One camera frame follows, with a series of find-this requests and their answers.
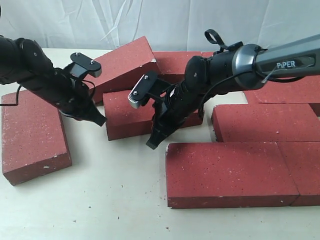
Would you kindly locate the red brick front row right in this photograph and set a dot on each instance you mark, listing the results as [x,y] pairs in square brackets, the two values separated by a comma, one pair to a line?
[303,162]

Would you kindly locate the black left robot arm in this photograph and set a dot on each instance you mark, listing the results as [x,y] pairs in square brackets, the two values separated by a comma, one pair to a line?
[23,61]

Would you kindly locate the red brick back row left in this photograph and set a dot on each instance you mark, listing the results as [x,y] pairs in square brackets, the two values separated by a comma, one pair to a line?
[173,62]

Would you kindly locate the white backdrop cloth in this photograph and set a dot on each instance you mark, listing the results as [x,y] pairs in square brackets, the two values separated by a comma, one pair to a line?
[168,25]

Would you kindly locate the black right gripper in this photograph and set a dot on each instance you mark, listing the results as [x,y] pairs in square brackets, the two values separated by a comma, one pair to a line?
[171,113]

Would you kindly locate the red brick moved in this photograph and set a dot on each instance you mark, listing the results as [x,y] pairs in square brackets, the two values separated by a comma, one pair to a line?
[124,121]

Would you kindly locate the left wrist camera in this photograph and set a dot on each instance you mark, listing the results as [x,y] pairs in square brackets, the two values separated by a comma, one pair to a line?
[82,65]

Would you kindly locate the red brick tilted back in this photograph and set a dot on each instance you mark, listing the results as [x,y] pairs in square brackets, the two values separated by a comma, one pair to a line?
[122,67]

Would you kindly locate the red brick middle row right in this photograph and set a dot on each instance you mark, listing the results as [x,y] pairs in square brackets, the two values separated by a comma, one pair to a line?
[276,122]

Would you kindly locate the red brick back row right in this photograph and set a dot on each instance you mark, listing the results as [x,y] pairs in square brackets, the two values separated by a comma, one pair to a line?
[207,54]

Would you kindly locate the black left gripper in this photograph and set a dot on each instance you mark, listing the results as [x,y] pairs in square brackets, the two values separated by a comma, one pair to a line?
[80,105]

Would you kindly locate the red brick front row left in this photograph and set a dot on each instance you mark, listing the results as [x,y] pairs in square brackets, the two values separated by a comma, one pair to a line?
[227,175]

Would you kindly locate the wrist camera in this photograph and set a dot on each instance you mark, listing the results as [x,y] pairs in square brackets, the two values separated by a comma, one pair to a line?
[149,86]
[82,65]

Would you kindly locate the red brick third row right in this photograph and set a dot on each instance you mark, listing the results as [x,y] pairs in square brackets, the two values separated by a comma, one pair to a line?
[304,91]

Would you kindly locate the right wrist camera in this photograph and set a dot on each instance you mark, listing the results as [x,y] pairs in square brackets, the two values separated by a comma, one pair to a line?
[149,86]

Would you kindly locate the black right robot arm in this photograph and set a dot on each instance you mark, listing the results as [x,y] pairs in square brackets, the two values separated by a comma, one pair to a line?
[240,68]

